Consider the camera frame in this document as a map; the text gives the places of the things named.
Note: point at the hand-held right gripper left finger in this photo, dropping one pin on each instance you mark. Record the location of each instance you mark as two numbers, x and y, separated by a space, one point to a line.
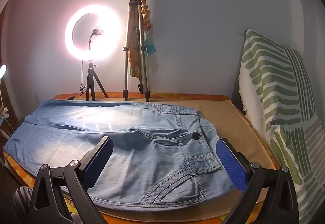
97 163

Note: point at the black gooseneck phone holder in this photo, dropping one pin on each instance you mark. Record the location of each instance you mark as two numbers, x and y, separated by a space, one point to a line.
92 36

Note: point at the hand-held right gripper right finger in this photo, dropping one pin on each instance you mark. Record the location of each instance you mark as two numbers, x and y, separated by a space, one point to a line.
232 165

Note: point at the light blue denim pants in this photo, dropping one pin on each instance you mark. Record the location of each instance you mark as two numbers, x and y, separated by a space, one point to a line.
142 153

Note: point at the person's dark striped clothing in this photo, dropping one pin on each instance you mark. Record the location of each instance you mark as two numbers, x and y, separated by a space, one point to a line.
21 198

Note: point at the colourful hanging scarf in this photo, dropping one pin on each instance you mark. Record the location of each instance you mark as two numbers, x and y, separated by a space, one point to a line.
147 21

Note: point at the small white lamp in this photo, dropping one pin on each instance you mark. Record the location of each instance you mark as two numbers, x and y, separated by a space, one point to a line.
2 69

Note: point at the beige table mat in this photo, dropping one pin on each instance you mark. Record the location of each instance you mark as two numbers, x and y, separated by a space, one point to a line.
236 122

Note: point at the tall grey tripod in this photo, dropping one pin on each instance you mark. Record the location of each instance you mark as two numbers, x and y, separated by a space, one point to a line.
126 71

